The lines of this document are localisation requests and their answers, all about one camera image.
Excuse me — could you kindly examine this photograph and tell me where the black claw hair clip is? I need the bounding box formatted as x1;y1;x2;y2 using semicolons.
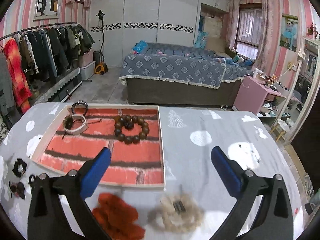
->
9;182;25;199

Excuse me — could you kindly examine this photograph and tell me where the black scrunchie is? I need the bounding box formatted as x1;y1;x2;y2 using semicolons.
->
12;158;27;178

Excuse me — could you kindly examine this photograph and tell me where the orange fabric bow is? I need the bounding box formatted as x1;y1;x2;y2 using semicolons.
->
92;193;145;240

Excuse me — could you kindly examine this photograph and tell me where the cream fluffy scrunchie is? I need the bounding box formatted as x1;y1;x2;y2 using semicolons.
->
148;193;204;233

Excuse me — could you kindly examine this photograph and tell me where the white strap wristwatch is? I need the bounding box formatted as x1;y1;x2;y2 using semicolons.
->
62;114;88;135

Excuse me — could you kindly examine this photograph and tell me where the dark wooden bead bracelet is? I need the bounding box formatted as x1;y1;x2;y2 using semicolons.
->
113;114;150;145

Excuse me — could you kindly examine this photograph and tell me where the black braided cord bracelet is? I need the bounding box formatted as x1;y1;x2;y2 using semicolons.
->
70;100;90;118

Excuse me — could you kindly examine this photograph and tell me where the red brick-pattern jewelry tray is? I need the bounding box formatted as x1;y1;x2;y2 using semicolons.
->
29;103;165;190

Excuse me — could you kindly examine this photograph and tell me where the grey polar bear tablecloth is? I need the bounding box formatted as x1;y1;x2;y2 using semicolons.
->
1;102;303;239

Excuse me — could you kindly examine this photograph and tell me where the pink bedside cabinet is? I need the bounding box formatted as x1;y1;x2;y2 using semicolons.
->
233;76;290;118

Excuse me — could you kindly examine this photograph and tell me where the standing mirror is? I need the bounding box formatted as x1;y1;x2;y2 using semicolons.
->
271;37;319;142

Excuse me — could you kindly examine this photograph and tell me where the garment steamer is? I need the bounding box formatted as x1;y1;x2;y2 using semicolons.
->
94;10;108;75

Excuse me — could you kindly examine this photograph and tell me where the clothes rack with garments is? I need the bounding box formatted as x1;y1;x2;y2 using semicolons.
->
1;22;94;119

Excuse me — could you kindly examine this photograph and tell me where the bed with blue cover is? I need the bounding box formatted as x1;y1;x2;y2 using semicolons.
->
119;41;253;107

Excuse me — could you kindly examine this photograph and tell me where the window with pink curtains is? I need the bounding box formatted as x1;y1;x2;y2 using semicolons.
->
226;0;274;71

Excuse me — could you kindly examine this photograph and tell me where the white sliding wardrobe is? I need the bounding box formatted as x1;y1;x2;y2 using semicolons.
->
88;0;199;66

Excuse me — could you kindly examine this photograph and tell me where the wall poster of couple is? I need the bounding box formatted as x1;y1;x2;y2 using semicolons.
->
279;14;298;52

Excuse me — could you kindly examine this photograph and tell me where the framed wall picture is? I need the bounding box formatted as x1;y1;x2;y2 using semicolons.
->
34;0;59;21

